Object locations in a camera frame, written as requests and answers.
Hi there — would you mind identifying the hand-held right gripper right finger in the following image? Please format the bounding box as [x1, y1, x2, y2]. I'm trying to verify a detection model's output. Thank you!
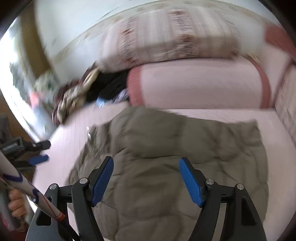
[179, 157, 266, 241]

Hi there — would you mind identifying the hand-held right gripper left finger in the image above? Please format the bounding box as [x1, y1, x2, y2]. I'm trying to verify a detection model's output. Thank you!
[25, 156, 114, 241]

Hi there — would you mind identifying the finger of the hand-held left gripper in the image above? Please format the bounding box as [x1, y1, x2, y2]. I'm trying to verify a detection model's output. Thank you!
[22, 140, 51, 153]
[14, 154, 49, 168]

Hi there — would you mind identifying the olive green puffer jacket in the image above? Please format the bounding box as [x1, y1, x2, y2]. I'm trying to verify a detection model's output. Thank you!
[65, 107, 270, 241]

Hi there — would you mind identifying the person's left hand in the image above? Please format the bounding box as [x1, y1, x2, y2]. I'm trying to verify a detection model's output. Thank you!
[8, 189, 27, 219]

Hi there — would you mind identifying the white patterned pole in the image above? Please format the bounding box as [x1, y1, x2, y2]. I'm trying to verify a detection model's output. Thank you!
[0, 151, 66, 222]

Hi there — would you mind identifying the brown and cream blanket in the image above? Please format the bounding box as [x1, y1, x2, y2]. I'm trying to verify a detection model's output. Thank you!
[52, 67, 102, 124]

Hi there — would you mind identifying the floral pillow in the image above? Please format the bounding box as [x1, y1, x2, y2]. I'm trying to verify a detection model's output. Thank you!
[33, 71, 58, 98]

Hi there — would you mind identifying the blue plastic packet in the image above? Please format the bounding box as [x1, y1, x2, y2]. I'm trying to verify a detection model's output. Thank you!
[96, 89, 130, 108]

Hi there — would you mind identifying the black garment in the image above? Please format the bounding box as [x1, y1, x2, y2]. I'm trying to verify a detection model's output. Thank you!
[85, 70, 130, 102]

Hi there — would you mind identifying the pink bolster cushion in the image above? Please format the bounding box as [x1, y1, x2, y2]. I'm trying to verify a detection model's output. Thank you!
[127, 57, 271, 109]

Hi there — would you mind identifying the striped floral cushion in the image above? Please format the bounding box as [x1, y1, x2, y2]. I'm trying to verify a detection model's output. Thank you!
[274, 67, 296, 149]

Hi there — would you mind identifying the striped floral folded quilt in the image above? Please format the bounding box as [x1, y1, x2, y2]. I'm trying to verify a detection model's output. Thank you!
[98, 8, 242, 73]

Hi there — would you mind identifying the pink and red cushion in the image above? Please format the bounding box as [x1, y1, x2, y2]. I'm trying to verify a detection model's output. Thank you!
[264, 24, 296, 70]

